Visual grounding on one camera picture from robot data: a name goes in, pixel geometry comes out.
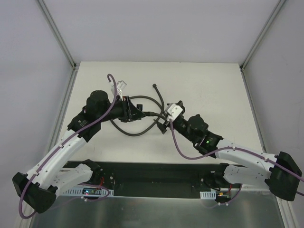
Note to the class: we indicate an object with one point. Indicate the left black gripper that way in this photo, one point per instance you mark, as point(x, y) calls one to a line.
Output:
point(127, 109)

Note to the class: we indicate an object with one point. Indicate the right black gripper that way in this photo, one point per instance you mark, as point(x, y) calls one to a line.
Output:
point(169, 119)

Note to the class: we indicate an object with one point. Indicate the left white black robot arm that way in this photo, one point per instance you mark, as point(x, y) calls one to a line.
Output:
point(39, 187)

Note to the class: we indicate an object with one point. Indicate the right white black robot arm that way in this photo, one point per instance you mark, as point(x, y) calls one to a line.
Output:
point(277, 172)

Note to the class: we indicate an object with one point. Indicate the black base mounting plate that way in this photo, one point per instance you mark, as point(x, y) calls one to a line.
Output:
point(160, 180)

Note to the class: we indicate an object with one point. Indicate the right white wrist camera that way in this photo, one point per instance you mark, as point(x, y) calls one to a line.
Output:
point(173, 111)

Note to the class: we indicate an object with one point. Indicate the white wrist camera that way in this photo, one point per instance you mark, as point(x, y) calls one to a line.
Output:
point(118, 91)
point(173, 111)

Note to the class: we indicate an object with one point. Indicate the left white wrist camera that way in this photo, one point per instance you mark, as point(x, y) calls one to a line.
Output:
point(118, 91)

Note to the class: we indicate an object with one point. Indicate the left aluminium frame post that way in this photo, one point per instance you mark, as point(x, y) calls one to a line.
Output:
point(56, 33)

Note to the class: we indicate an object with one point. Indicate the aluminium frame post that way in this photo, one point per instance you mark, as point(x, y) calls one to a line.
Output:
point(262, 34)
point(56, 33)

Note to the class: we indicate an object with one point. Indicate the right white cable duct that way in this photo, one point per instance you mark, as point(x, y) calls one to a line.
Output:
point(208, 195)

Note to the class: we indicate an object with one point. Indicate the white cable duct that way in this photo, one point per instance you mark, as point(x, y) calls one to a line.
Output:
point(87, 191)
point(208, 195)

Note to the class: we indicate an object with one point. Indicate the left white cable duct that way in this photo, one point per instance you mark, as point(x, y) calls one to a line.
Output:
point(87, 191)

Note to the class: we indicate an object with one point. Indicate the right aluminium frame post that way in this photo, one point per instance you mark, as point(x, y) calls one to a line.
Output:
point(262, 34)

